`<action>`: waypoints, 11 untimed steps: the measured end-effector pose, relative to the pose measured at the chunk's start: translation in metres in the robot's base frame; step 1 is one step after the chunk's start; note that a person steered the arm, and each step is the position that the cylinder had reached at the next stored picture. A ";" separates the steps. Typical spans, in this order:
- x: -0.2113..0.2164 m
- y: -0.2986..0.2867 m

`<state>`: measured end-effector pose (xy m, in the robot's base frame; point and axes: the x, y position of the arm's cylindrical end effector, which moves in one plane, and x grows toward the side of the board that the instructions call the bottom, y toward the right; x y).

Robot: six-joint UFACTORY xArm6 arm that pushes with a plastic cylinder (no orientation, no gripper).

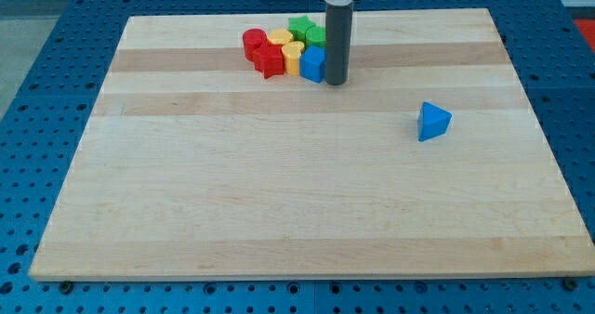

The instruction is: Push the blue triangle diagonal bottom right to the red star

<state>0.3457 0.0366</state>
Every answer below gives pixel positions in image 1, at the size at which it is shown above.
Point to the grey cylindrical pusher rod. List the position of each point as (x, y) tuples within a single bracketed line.
[(338, 22)]

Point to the blue triangle block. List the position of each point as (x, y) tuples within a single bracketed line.
[(432, 121)]

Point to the green star block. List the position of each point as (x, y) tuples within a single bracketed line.
[(299, 26)]

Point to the red star block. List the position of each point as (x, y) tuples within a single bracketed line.
[(268, 59)]

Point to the green cylinder block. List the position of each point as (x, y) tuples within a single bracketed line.
[(315, 36)]

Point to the blue cube block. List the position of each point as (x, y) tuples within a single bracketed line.
[(312, 63)]

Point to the yellow heart block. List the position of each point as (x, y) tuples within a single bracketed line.
[(292, 53)]

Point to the yellow hexagon block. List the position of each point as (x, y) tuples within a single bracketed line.
[(280, 37)]

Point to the red cylinder block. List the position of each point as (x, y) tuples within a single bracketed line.
[(253, 39)]

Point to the wooden board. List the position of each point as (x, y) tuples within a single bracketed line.
[(194, 167)]

